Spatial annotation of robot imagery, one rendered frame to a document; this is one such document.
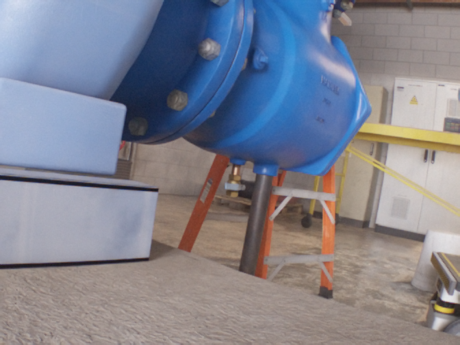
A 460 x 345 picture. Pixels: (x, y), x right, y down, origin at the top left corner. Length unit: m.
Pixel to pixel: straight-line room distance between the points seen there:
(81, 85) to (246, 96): 0.53
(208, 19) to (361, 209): 4.79
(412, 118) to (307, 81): 4.28
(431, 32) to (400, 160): 2.04
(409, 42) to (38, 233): 5.94
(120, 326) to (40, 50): 0.33
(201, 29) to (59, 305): 0.65
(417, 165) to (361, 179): 0.84
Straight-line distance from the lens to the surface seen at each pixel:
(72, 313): 0.35
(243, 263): 1.45
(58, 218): 0.45
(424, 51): 6.05
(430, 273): 2.59
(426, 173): 5.19
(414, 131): 4.18
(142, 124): 0.89
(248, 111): 1.02
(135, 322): 0.35
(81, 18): 0.50
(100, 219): 0.48
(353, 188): 5.52
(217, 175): 2.02
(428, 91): 5.37
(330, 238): 2.01
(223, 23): 0.83
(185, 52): 0.84
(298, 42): 1.09
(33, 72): 0.51
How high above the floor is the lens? 0.57
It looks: 2 degrees down
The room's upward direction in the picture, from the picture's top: 10 degrees clockwise
